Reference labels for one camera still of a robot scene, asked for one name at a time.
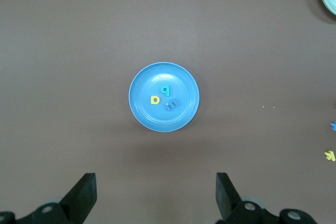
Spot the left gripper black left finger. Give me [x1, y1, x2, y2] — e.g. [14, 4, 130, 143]
[0, 173, 97, 224]

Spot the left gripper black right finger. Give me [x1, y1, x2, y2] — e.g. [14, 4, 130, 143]
[215, 173, 318, 224]

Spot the blue letter m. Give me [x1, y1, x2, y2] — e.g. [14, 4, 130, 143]
[164, 98, 181, 112]

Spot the cyan letter b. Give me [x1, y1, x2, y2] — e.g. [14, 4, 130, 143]
[159, 84, 171, 98]

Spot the blue plate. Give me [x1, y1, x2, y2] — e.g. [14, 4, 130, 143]
[128, 61, 201, 133]

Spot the brown table cover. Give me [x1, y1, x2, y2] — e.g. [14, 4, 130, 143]
[0, 0, 336, 224]

